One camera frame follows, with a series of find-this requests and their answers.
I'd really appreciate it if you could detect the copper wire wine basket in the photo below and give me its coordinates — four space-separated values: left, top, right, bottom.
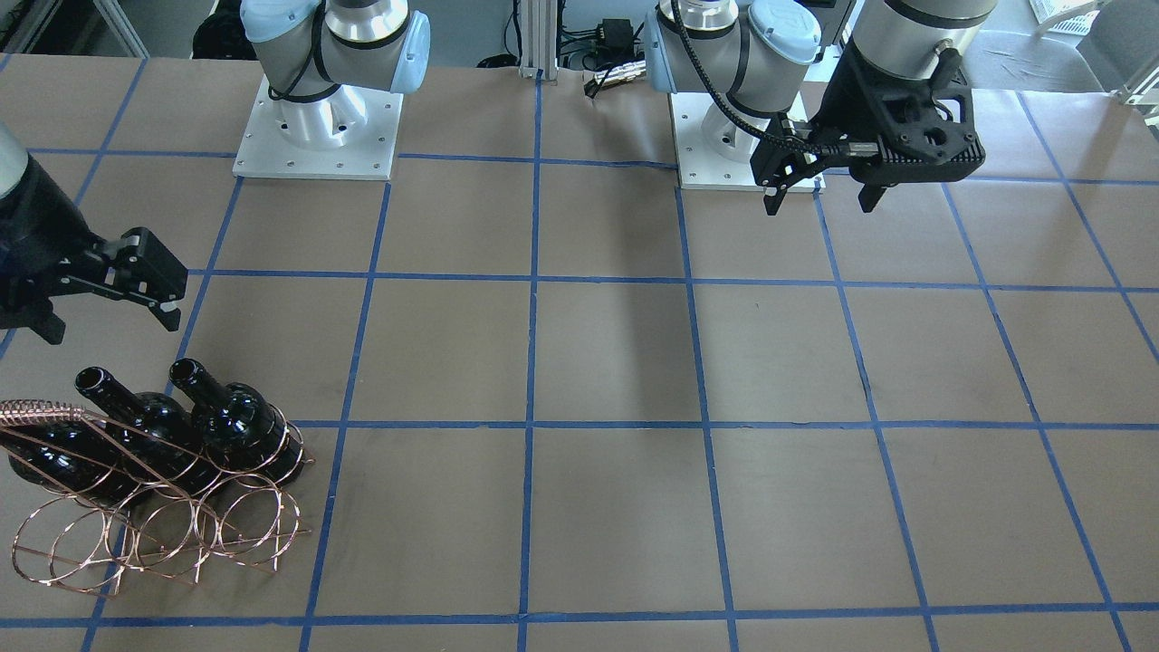
3 400 311 598

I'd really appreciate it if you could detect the black wine bottle in basket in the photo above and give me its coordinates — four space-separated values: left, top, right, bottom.
169 358 307 488

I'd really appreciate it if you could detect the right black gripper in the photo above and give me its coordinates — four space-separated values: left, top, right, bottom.
1 156 189 345

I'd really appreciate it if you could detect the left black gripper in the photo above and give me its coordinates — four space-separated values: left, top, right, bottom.
750 41 906 217

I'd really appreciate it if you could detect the black wine bottle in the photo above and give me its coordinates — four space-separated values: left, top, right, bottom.
169 358 307 488
74 366 220 498

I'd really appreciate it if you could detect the black braided cable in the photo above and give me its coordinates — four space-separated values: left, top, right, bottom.
670 0 884 155

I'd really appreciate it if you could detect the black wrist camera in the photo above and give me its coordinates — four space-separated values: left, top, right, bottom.
850 69 986 186

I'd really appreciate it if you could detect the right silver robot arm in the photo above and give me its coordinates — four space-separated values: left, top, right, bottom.
1 1 431 345

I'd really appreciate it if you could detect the aluminium frame post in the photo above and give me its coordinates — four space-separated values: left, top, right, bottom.
513 0 562 85

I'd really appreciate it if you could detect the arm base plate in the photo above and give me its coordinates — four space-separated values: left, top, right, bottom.
233 79 404 182
669 91 764 193

